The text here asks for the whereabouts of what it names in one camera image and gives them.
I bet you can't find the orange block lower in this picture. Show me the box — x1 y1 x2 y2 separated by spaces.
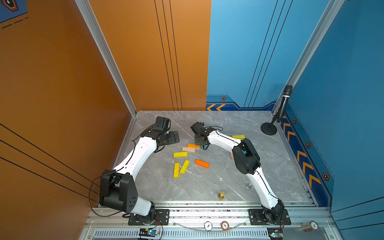
195 159 210 169

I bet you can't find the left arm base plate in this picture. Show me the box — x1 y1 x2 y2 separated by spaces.
128 209 170 226

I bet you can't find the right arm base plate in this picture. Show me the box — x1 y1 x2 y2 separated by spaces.
248 209 292 226

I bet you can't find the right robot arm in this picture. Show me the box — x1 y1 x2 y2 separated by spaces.
191 122 285 225

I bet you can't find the right green circuit board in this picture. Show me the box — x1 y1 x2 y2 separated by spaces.
267 228 284 240

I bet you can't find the yellow block horizontal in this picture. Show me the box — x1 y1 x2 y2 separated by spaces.
173 152 188 158

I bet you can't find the copper round token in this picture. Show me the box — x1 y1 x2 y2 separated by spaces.
221 221 230 231

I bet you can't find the yellow block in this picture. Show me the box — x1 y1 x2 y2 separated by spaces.
180 160 190 174
173 163 180 178
231 135 246 140

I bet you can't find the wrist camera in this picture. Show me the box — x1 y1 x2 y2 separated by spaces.
191 122 206 135
153 116 171 133

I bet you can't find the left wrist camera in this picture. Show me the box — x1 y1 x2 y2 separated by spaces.
153 116 171 133

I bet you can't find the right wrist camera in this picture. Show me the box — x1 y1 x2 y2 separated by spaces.
191 122 206 135

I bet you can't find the black microphone on stand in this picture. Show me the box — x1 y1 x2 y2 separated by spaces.
261 85 293 136

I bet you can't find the white round token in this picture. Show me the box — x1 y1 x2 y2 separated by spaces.
204 221 213 231

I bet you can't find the green circuit board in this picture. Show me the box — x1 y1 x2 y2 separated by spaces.
267 228 284 240
138 228 160 239

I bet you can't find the light orange block centre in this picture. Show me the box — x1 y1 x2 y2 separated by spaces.
187 144 201 149

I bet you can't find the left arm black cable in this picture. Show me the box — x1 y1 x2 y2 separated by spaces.
88 131 151 218

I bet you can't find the yellow block tilted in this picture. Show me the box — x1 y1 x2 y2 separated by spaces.
180 160 190 174

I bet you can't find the left green circuit board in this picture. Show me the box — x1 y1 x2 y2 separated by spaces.
138 228 160 239

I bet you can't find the brass weight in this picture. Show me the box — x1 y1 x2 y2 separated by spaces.
218 192 225 200

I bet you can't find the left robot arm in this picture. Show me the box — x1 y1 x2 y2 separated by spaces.
99 126 180 225

